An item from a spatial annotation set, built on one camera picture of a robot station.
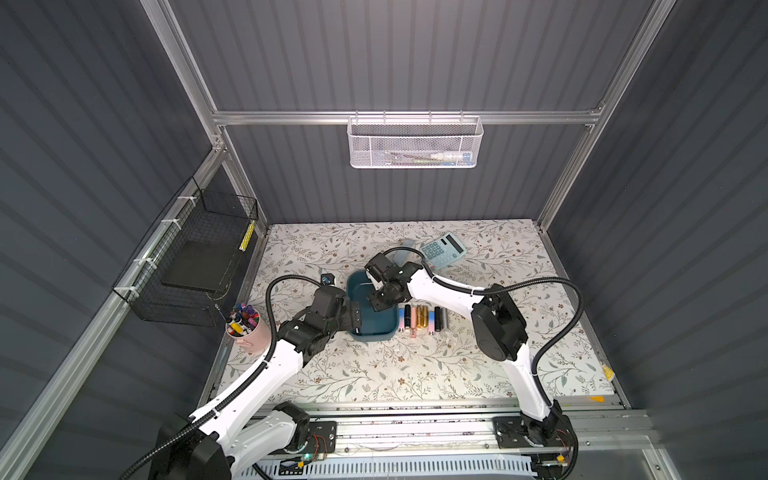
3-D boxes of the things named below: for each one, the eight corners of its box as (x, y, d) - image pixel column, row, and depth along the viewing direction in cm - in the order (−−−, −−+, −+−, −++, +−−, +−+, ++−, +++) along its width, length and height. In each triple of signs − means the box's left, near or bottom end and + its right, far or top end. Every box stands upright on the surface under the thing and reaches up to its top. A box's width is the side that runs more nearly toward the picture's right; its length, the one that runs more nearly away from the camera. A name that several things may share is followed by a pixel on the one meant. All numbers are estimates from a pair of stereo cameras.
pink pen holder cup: (242, 353, 90) (220, 333, 78) (251, 326, 95) (232, 303, 84) (268, 353, 90) (250, 333, 78) (276, 326, 95) (260, 303, 84)
